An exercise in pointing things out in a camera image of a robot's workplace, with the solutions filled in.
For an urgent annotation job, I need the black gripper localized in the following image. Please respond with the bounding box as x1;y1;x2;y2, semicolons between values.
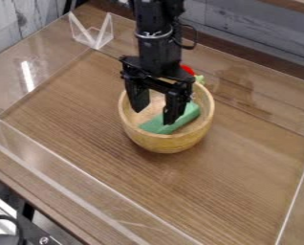
120;34;196;124

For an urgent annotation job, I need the green rectangular block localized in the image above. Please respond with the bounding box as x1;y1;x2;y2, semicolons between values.
139;102;200;135

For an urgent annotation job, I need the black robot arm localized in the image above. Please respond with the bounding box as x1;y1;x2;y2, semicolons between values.
120;0;196;124

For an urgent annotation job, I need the brown wooden bowl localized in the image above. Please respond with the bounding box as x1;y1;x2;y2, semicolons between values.
118;83;215;154

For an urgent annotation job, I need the red toy strawberry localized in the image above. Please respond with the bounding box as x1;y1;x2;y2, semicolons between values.
180;65;206;85

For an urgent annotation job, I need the black device with logo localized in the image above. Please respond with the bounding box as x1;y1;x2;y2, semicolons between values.
16;201;75;245

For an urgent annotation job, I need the clear acrylic corner bracket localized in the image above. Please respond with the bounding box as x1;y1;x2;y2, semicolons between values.
68;12;114;50

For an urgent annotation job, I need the clear acrylic enclosure wall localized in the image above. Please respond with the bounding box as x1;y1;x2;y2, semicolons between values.
0;15;304;245

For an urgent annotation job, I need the black cable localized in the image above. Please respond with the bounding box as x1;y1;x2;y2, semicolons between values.
0;214;32;245

